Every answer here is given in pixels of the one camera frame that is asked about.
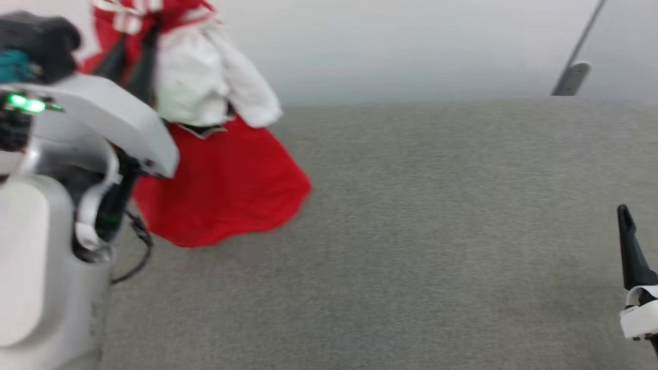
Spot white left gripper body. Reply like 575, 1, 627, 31
0, 75, 179, 179

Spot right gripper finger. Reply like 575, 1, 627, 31
616, 204, 658, 291

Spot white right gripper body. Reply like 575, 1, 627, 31
619, 285, 658, 341

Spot grey slanted pole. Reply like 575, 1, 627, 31
551, 0, 609, 97

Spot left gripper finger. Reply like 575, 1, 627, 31
126, 25, 158, 107
94, 35, 127, 85

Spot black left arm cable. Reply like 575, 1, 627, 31
110, 210, 154, 285

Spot teal left camera connector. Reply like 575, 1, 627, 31
0, 49, 32, 84

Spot red and white garment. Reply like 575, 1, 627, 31
80, 0, 313, 249

